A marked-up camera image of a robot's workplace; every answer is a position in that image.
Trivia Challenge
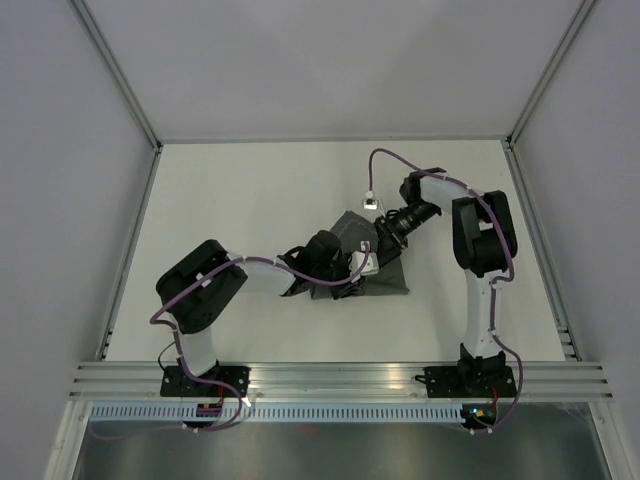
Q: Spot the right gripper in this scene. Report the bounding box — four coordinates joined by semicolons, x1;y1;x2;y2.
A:
373;200;439;268

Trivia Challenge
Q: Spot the grey cloth napkin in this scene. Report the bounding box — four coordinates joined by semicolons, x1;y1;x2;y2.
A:
310;210;409;300

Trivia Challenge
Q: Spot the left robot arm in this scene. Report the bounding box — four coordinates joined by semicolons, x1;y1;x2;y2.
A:
149;230;377;396

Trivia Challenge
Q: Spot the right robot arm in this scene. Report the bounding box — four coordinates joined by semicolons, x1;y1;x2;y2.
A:
374;168;518;399

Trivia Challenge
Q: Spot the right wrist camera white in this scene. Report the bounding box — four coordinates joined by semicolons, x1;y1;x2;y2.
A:
362;190;384;215

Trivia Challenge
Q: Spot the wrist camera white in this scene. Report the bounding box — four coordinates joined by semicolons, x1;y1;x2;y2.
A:
362;190;384;215
349;241;380;281

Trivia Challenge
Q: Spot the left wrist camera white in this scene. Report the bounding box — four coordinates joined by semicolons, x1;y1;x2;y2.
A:
349;241;380;281

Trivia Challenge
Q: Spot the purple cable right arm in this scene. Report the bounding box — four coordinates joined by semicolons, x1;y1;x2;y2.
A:
367;148;524;436

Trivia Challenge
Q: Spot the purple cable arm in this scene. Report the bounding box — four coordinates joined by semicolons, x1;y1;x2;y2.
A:
89;242;374;441
367;148;524;436

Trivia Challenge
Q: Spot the white slotted cable duct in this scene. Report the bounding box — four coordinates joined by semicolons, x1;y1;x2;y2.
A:
90;401;464;424

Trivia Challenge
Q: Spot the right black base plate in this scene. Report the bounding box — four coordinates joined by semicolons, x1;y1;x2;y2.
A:
424;366;517;399

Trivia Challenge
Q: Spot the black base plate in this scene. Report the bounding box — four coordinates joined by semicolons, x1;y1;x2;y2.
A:
424;366;517;399
160;365;250;398

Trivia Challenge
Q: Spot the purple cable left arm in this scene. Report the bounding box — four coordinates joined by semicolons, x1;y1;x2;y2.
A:
89;242;374;441

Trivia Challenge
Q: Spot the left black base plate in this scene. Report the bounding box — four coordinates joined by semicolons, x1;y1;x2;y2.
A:
160;365;250;398

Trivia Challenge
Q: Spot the left side aluminium rail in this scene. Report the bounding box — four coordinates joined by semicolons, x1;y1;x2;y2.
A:
92;144;164;361

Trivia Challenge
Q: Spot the aluminium rail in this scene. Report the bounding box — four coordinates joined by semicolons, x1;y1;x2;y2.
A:
92;144;164;361
68;361;613;403
501;139;583;362

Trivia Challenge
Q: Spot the right side aluminium rail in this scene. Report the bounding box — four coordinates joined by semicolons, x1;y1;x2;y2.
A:
501;139;583;362

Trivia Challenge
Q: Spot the aluminium front rail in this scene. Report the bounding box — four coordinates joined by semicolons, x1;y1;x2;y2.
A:
68;361;613;403

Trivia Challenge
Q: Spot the right aluminium frame post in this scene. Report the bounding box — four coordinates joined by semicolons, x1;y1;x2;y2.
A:
505;0;599;150

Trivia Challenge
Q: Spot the aluminium frame post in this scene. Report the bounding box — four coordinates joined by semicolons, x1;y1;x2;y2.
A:
67;0;162;152
505;0;599;150

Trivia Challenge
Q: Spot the left aluminium frame post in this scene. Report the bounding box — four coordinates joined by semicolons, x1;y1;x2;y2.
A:
67;0;162;152

